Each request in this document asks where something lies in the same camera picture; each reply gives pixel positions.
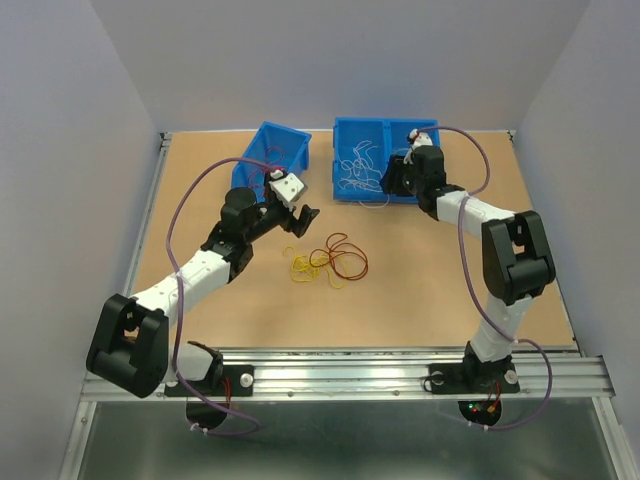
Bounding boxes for yellow wire bundle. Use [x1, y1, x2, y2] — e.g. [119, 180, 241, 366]
[283, 244, 347, 291]

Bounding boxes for white wires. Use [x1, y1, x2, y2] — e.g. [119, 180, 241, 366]
[333, 138, 386, 194]

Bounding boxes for white wire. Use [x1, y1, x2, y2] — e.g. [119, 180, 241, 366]
[357, 187, 391, 209]

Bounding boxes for red yellow wire tangle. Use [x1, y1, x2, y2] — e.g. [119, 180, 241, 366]
[308, 232, 370, 282]

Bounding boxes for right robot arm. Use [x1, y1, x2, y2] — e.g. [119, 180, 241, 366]
[380, 145, 556, 395]

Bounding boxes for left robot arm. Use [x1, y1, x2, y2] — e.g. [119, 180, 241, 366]
[86, 177, 319, 398]

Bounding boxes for right blue bin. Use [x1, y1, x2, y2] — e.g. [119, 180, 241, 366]
[380, 127, 447, 201]

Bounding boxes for middle blue bin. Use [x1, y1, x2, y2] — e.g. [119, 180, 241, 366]
[332, 117, 390, 204]

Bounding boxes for small blue bin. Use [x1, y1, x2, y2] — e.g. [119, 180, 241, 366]
[231, 122, 311, 201]

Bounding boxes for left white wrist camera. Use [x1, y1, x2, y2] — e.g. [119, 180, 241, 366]
[268, 170, 308, 210]

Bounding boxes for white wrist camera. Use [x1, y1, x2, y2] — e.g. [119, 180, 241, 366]
[268, 170, 308, 210]
[403, 129, 434, 164]

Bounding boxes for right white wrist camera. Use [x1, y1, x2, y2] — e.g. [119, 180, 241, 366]
[403, 129, 434, 164]

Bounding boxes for red wires in small bin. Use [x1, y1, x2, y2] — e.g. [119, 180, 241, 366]
[247, 147, 291, 199]

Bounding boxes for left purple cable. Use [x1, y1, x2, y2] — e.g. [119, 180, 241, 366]
[165, 157, 289, 439]

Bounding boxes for purple cable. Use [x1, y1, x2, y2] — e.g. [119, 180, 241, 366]
[165, 157, 289, 439]
[419, 125, 555, 434]

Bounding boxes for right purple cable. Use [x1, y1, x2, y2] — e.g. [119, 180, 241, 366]
[419, 125, 555, 434]

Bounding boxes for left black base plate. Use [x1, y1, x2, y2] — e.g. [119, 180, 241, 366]
[189, 364, 255, 398]

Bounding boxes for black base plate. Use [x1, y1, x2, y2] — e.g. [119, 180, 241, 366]
[189, 364, 255, 398]
[422, 363, 520, 395]

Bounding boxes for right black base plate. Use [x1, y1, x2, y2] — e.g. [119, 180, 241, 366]
[422, 363, 520, 395]

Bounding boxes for aluminium rail frame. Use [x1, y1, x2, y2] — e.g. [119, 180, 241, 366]
[57, 130, 640, 480]

